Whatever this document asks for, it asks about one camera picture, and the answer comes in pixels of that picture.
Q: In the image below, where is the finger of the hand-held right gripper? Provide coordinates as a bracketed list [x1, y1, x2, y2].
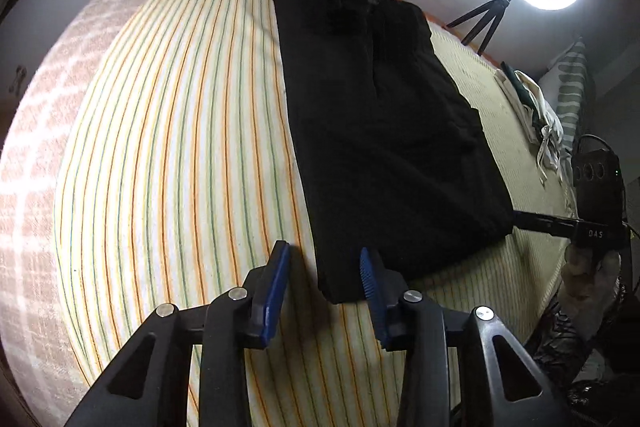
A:
[512, 209, 581, 237]

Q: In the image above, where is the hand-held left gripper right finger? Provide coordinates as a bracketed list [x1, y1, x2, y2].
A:
[360, 247, 568, 427]

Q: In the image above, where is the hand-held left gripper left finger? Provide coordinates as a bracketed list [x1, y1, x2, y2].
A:
[65, 239, 292, 427]

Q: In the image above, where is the black t-shirt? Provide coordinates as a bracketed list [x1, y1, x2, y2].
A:
[261, 0, 516, 304]

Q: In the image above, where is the pile of folded clothes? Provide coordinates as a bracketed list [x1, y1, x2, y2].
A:
[495, 69, 567, 186]

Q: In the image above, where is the person's right hand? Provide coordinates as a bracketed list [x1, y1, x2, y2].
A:
[562, 247, 622, 339]

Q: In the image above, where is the green patterned pillow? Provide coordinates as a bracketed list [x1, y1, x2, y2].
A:
[537, 37, 597, 168]

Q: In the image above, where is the dark green cloth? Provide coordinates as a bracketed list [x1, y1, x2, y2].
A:
[500, 62, 551, 142]

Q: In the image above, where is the dark patterned clothing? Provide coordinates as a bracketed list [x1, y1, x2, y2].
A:
[525, 297, 640, 427]

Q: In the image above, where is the striped bed mat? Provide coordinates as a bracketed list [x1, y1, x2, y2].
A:
[52, 0, 581, 427]

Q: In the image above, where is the small black tripod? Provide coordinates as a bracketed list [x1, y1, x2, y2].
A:
[446, 0, 516, 56]

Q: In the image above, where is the pink plaid bed sheet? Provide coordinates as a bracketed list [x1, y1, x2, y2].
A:
[0, 0, 186, 414]

